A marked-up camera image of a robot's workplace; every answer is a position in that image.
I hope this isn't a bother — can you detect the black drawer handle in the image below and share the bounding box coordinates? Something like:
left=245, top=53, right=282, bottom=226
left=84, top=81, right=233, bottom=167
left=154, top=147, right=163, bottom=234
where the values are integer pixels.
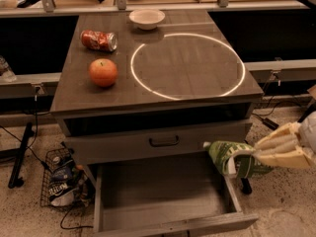
left=148, top=135, right=180, bottom=148

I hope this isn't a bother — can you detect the black power adapter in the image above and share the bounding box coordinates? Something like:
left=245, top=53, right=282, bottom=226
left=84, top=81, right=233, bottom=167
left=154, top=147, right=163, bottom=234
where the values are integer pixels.
left=263, top=118, right=278, bottom=130

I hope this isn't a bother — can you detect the closed grey top drawer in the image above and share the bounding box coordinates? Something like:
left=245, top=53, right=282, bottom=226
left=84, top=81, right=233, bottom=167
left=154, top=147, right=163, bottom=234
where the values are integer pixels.
left=65, top=118, right=252, bottom=164

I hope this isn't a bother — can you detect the red soda can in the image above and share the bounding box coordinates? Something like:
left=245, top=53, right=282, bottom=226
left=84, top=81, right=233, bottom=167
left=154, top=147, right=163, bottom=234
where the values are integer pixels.
left=80, top=30, right=118, bottom=52

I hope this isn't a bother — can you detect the white bowl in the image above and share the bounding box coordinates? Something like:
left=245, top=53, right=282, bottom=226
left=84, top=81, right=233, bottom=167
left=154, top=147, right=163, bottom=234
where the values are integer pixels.
left=129, top=9, right=165, bottom=31

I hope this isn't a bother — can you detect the green jalapeno chip bag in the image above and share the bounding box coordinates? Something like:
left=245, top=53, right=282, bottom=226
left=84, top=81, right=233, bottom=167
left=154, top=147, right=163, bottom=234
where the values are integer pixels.
left=203, top=141, right=274, bottom=178

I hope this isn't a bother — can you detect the red apple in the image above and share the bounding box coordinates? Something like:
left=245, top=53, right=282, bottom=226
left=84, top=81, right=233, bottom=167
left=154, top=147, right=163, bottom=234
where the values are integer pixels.
left=88, top=58, right=118, bottom=87

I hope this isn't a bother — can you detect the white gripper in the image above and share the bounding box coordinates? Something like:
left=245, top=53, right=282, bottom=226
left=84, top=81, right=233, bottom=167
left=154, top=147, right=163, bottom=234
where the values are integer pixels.
left=254, top=112, right=316, bottom=169

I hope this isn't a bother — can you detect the open grey lower drawer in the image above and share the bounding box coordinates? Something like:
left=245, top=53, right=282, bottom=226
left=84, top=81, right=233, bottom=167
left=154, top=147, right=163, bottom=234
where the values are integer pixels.
left=94, top=152, right=258, bottom=237

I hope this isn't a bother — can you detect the black and white chip bag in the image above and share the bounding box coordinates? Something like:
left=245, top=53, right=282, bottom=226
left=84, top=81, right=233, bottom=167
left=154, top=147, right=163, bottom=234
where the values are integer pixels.
left=48, top=182, right=74, bottom=207

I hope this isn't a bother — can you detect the grey drawer cabinet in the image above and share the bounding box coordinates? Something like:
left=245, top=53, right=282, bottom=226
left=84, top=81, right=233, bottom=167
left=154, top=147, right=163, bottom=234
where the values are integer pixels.
left=49, top=9, right=265, bottom=237

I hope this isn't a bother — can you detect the black wire basket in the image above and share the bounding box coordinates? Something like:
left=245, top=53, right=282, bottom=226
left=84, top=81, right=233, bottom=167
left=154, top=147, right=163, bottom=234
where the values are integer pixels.
left=40, top=148, right=92, bottom=209

